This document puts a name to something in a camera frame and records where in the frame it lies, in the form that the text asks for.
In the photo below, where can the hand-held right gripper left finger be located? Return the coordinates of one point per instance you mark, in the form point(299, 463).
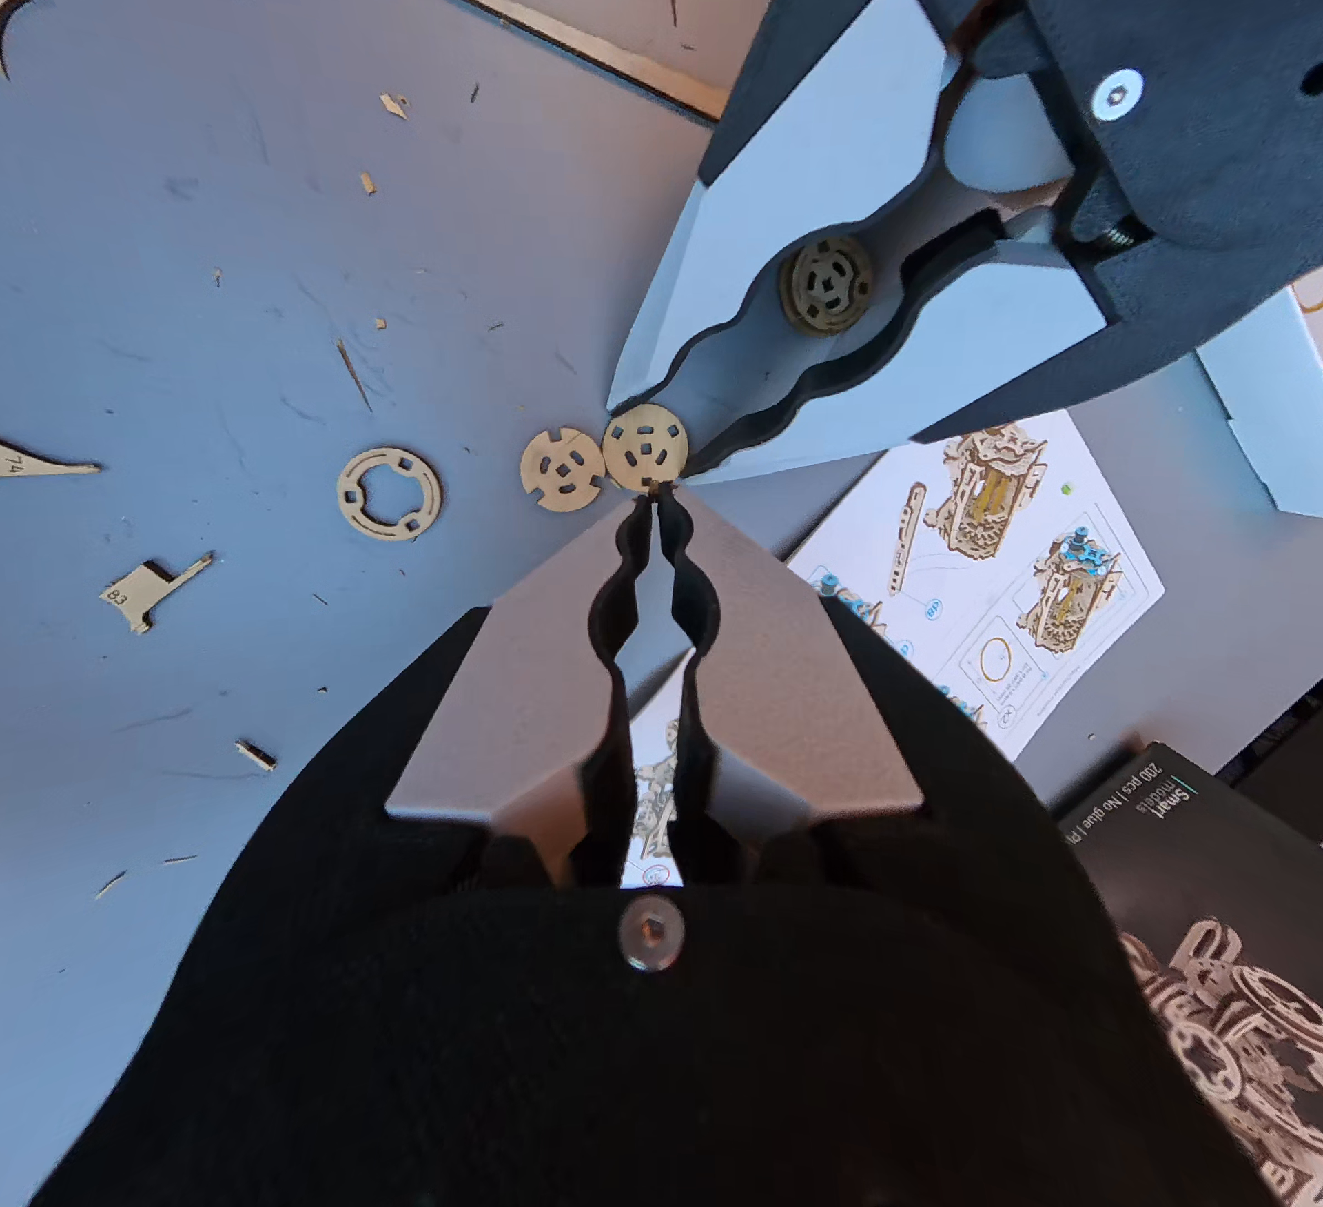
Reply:
point(496, 701)

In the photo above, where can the small hooked wooden piece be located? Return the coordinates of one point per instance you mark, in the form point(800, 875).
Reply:
point(129, 597)

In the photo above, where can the long wooden strip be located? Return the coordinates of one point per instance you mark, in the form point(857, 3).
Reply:
point(579, 39)

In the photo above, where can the dark slotted wooden disc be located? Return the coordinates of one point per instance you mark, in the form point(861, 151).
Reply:
point(793, 282)

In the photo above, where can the pointed wooden piece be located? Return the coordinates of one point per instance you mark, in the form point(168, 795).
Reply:
point(31, 466)

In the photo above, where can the black puzzle box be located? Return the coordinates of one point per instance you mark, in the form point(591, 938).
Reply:
point(1220, 866)

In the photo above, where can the thin wooden splinter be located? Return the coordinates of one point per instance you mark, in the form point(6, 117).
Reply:
point(353, 376)

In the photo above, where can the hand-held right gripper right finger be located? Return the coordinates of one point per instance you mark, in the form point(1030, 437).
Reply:
point(802, 701)

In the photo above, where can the white instruction booklet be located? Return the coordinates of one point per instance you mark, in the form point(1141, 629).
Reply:
point(936, 546)

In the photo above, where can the round wooden disc square holes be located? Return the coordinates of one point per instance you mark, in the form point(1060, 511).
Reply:
point(630, 463)

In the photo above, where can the white cardboard box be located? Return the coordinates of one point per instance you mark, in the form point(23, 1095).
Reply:
point(1267, 421)

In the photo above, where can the notched round wooden disc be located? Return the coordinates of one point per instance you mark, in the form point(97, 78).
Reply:
point(540, 481)

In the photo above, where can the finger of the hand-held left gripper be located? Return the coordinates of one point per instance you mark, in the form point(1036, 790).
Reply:
point(817, 132)
point(993, 329)

